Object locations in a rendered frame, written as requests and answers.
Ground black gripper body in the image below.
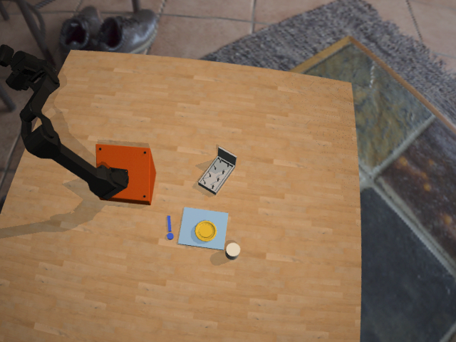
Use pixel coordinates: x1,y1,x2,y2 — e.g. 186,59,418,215
0,44,14,67

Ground grey cylinder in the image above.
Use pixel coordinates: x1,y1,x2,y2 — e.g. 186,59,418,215
225,243,240,260

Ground grey dish rack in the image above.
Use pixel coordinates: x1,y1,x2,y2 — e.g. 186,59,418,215
198,146,237,195

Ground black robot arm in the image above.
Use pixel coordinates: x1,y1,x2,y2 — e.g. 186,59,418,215
6,51,129,200

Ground yellow round plate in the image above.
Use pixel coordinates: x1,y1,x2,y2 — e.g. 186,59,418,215
195,220,217,242

